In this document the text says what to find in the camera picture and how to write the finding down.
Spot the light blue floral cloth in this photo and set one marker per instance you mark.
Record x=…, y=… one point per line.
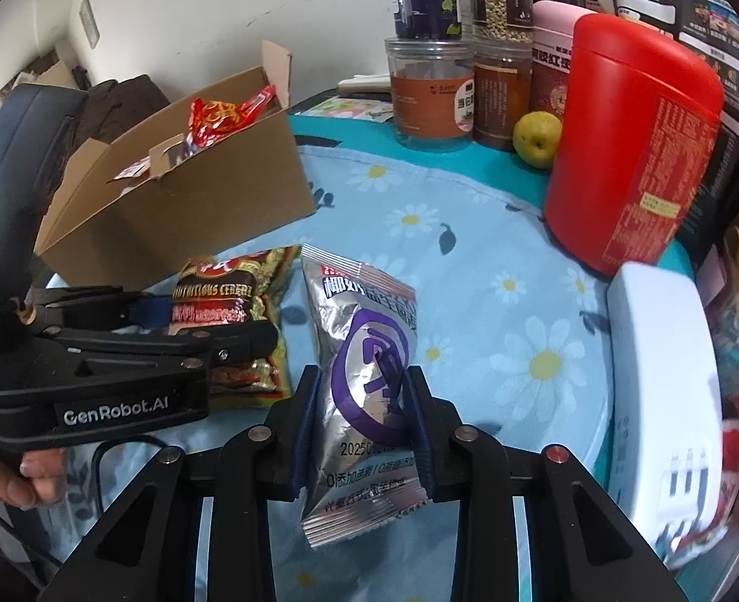
x=482, y=232

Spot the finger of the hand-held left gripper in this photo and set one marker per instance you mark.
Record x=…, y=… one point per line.
x=150, y=312
x=244, y=342

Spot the orange powder jar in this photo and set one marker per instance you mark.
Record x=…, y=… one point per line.
x=429, y=100

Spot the dark red gold packet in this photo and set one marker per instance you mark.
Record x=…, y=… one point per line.
x=231, y=276

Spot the white flat box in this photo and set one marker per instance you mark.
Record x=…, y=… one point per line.
x=363, y=83

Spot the red yellow snack packet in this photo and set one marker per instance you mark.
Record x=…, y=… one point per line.
x=225, y=116

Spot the printed paper sheet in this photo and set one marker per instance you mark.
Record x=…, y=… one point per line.
x=344, y=106

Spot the yellow-green fruit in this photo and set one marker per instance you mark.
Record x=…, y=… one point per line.
x=535, y=141

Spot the silver purple packet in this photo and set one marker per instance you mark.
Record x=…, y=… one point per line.
x=360, y=338

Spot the person's left hand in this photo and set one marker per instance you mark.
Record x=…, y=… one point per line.
x=25, y=483

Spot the black printed pouch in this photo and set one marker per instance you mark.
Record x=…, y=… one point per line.
x=714, y=12

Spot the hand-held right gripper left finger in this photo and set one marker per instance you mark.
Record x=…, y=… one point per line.
x=300, y=439

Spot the white power strip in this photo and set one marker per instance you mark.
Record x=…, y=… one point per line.
x=658, y=338

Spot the teal cloth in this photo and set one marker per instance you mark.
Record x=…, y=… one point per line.
x=357, y=131

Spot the brown cardboard box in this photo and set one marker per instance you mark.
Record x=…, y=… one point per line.
x=219, y=200

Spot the framed wall picture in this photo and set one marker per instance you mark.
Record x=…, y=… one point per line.
x=89, y=20

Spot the brown quilted jacket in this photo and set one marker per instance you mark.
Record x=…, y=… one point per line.
x=125, y=97

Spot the brown powder jar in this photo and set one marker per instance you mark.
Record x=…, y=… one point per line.
x=501, y=100

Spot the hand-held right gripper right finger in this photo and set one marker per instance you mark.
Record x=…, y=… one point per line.
x=423, y=445

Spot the pink bottle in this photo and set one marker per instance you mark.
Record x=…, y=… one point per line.
x=551, y=63

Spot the red canister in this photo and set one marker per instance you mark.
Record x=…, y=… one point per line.
x=633, y=150

